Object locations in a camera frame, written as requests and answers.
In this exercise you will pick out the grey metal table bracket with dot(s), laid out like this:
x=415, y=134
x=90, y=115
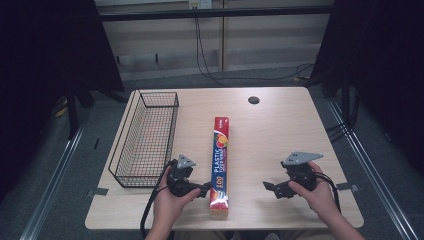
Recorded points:
x=348, y=187
x=98, y=192

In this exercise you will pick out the dark curtain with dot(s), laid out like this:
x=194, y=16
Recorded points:
x=50, y=50
x=383, y=66

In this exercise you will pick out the person's right hand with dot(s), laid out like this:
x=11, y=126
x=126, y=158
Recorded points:
x=316, y=198

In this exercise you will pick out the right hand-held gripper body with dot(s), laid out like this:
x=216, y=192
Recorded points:
x=301, y=173

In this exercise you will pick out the person's left hand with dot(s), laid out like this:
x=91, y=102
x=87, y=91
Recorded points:
x=170, y=208

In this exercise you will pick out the black metal stand leg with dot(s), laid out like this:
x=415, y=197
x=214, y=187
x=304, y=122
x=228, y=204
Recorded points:
x=72, y=113

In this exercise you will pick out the round black table grommet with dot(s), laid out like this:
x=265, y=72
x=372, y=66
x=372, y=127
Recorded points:
x=254, y=100

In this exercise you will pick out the aluminium floor rail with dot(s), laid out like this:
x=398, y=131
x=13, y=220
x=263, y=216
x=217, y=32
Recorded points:
x=376, y=173
x=50, y=190

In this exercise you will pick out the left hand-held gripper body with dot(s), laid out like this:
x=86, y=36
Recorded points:
x=180, y=185

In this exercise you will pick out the red and blue plastic wrap box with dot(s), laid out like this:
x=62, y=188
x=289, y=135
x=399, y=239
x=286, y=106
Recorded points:
x=220, y=156

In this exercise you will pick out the black horizontal metal bar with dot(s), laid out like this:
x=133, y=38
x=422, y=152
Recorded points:
x=213, y=14

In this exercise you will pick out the white wall socket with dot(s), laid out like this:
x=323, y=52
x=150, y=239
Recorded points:
x=200, y=4

